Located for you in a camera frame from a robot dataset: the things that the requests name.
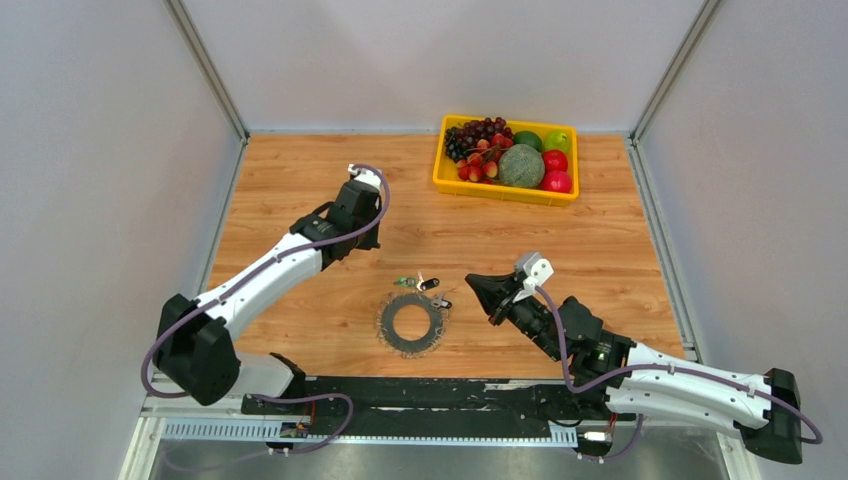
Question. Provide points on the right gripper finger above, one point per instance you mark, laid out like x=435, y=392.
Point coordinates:
x=489, y=286
x=494, y=302

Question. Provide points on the red cherry bunch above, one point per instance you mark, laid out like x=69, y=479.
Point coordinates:
x=477, y=160

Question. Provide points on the right aluminium frame post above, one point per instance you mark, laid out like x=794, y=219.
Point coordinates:
x=679, y=60

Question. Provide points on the pink red peach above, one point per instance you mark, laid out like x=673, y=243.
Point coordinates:
x=557, y=181

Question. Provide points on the yellow plastic tray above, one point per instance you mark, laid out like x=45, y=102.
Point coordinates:
x=446, y=179

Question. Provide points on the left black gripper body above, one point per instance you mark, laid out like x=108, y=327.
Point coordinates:
x=367, y=239

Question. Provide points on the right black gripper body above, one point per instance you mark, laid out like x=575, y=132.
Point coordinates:
x=515, y=296

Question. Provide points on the left aluminium frame post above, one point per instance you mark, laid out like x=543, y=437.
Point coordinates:
x=192, y=36

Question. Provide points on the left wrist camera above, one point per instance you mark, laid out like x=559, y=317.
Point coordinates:
x=367, y=175

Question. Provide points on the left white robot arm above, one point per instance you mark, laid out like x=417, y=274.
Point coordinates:
x=195, y=348

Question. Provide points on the green netted melon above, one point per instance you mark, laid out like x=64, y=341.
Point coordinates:
x=521, y=166

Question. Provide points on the dark grape bunch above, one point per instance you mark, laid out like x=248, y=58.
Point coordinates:
x=486, y=136

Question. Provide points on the aluminium frame post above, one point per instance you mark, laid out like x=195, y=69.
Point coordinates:
x=679, y=60
x=192, y=36

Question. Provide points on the black tagged key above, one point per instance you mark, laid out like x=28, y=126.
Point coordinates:
x=425, y=284
x=440, y=301

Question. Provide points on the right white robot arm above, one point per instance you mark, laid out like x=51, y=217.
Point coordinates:
x=619, y=375

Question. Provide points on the red apple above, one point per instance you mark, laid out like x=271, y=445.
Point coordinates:
x=555, y=160

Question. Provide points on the dark green lime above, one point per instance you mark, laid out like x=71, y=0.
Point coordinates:
x=530, y=139

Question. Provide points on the light green pear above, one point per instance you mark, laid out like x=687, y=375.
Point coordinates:
x=559, y=140

